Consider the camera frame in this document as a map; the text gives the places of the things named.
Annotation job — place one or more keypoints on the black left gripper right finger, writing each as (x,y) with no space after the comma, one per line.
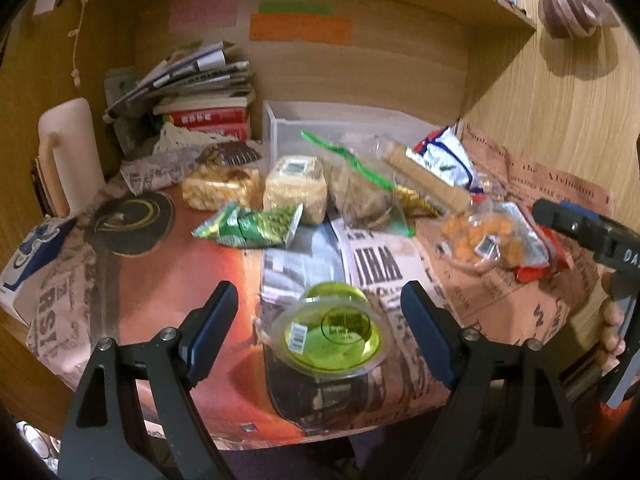
(506,417)

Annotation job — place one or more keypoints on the blue white red snack bag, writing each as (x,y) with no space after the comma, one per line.
(442,154)

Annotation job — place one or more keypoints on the orange sticky note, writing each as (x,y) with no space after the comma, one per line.
(319,29)

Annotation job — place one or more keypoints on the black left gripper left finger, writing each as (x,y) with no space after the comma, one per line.
(105,437)

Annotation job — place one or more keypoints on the green peas snack bag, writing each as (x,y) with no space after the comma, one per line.
(244,228)

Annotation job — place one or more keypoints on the green sticky note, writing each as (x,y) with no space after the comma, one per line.
(295,7)

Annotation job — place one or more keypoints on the green jelly cup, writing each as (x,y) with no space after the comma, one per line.
(332,331)

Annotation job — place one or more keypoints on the round wooden wall ornament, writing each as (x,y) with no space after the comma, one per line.
(576,19)

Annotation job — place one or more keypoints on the stack of books and papers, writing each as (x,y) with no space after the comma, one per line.
(196,76)

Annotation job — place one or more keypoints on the brown nut brittle pack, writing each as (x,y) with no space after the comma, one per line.
(212,187)

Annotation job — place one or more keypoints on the pink sticky note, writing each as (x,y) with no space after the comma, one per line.
(186,15)

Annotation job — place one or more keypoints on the wafer roll pack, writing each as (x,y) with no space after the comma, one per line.
(439,194)

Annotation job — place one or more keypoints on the clear plastic storage box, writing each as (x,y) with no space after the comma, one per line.
(354,126)

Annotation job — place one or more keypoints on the orange snack clear bag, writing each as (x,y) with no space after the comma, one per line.
(492,234)

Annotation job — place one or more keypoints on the beige rice cracker pack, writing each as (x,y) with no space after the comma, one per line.
(298,180)

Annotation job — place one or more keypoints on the person right hand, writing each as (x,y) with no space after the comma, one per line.
(611,344)

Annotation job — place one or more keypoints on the white lace cloth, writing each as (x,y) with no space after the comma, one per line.
(173,138)

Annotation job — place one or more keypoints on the clear green-zip snack bag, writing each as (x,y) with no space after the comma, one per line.
(362,191)

